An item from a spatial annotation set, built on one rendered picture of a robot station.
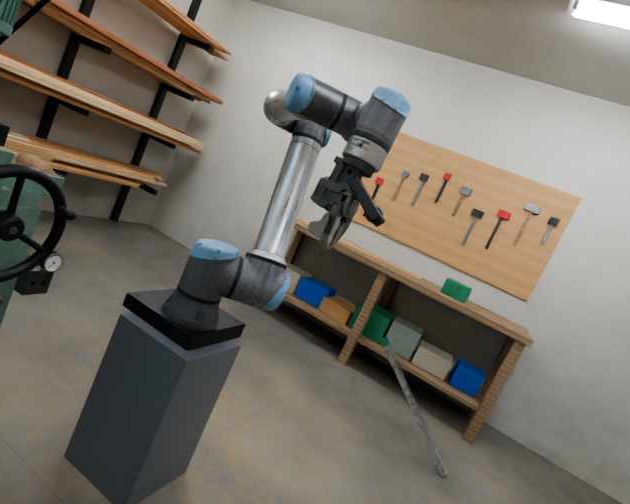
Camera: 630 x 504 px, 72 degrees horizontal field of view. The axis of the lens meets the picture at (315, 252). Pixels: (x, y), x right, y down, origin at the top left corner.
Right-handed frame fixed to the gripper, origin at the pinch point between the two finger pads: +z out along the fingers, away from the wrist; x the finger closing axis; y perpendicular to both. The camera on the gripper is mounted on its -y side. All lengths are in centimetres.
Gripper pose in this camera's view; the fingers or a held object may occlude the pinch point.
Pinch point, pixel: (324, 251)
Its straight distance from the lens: 93.7
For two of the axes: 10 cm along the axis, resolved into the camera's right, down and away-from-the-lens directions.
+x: -3.9, -1.8, -9.0
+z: -4.6, 8.9, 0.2
